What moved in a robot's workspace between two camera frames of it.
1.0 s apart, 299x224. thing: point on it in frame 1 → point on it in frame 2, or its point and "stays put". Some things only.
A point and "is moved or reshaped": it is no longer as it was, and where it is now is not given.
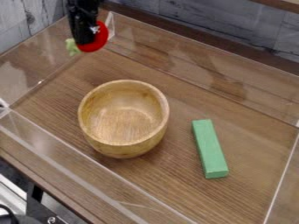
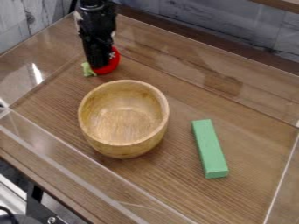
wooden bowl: (123, 115) stays put
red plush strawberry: (101, 36) is moved or reshaped
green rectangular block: (213, 163) stays put
